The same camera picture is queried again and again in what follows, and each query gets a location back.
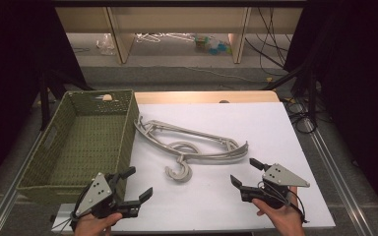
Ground clear plastic bag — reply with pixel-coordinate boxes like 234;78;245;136
95;32;116;56

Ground person's right hand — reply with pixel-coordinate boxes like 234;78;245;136
251;186;307;236

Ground colourful plastic toys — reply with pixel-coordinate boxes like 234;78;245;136
194;33;232;56

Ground bundle of black cables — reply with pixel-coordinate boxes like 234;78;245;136
244;7;319;135

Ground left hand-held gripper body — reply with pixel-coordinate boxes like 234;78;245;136
74;172;142;220

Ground white table mat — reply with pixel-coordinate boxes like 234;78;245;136
51;101;337;234

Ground green woven basket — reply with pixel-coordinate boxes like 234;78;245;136
16;88;141;205

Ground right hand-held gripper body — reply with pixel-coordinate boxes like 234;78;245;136
240;162;311;210

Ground white wire hangers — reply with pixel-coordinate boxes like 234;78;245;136
135;31;196;44

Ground grey plastic clothes hanger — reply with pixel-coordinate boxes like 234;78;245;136
134;115;250;183
134;115;250;165

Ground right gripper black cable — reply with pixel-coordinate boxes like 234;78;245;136
259;181;310;225

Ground person's left hand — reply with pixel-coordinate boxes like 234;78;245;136
73;211;124;236

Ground light wooden shelf frame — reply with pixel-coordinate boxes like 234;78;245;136
54;6;304;65

